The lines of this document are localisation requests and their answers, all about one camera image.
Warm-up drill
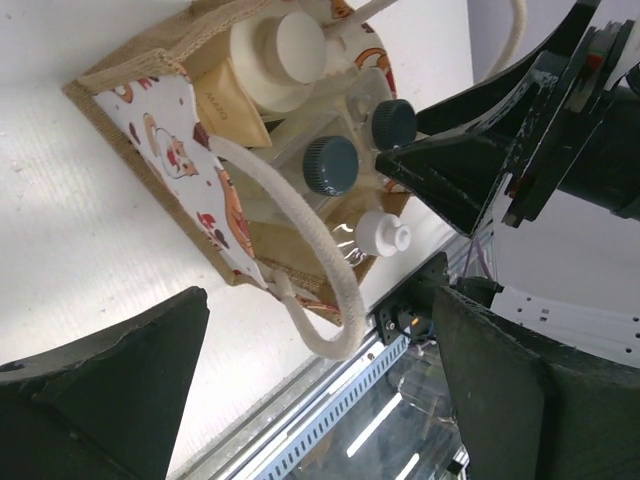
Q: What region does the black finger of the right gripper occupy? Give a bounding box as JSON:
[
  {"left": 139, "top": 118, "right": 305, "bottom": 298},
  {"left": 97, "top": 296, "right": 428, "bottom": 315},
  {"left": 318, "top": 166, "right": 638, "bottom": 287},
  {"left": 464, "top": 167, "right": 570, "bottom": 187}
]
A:
[
  {"left": 375, "top": 81, "right": 540, "bottom": 237},
  {"left": 417, "top": 0, "right": 600, "bottom": 135}
]

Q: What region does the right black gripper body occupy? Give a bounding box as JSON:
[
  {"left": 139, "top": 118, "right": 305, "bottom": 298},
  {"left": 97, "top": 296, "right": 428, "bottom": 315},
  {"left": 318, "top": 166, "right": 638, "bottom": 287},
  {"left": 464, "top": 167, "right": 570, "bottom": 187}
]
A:
[{"left": 502, "top": 1, "right": 639, "bottom": 228}]

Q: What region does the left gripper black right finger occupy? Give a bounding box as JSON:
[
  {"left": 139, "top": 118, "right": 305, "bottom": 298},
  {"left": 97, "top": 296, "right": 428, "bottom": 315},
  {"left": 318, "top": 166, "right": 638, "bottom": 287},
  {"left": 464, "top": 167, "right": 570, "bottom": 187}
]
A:
[{"left": 433, "top": 287, "right": 639, "bottom": 479}]

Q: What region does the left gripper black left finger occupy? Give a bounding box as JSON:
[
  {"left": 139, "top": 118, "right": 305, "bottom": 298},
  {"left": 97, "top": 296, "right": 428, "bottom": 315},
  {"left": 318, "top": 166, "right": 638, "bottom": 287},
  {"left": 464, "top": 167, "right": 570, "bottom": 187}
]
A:
[{"left": 1, "top": 287, "right": 208, "bottom": 479}]

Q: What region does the clear square bottle dark cap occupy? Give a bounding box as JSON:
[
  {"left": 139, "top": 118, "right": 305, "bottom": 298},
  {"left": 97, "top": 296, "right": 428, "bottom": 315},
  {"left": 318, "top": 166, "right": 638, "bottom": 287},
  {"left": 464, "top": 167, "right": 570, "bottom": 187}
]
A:
[{"left": 345, "top": 68, "right": 417, "bottom": 156}]

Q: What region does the brown canvas tote bag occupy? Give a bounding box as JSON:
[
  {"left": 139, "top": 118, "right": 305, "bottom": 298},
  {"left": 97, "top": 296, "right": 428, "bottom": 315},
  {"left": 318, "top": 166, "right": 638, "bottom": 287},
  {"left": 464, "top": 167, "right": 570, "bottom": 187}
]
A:
[{"left": 64, "top": 1, "right": 409, "bottom": 360}]

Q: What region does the clear bottle white cap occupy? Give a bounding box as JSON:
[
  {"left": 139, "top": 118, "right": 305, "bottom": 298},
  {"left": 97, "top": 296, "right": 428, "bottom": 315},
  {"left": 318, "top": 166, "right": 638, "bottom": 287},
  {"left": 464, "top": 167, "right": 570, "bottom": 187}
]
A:
[{"left": 329, "top": 211, "right": 412, "bottom": 267}]

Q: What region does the white cream jar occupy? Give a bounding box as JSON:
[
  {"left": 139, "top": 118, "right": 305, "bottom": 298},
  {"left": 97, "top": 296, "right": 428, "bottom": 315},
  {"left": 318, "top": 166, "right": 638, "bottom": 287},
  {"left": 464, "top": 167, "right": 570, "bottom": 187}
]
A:
[{"left": 229, "top": 2, "right": 327, "bottom": 115}]

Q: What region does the beige sachet packet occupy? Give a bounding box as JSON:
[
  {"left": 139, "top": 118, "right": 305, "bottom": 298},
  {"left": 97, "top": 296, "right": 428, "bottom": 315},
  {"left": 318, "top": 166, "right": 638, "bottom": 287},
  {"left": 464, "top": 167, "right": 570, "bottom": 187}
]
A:
[{"left": 193, "top": 59, "right": 272, "bottom": 148}]

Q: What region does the aluminium rail frame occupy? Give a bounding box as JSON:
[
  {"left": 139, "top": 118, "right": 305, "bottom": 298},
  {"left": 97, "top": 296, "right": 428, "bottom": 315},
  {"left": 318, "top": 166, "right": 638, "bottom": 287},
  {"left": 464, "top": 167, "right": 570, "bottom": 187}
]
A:
[{"left": 167, "top": 332, "right": 407, "bottom": 479}]

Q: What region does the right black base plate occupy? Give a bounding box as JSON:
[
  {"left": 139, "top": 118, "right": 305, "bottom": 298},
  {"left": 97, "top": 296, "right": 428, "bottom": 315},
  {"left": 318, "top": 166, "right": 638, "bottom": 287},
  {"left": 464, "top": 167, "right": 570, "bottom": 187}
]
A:
[{"left": 372, "top": 251, "right": 449, "bottom": 345}]

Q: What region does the grey slotted cable duct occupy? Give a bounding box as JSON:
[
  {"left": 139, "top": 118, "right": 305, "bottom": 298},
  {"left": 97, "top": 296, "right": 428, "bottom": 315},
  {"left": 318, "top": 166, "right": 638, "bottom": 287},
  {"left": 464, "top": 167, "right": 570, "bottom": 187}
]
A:
[{"left": 249, "top": 334, "right": 441, "bottom": 480}]

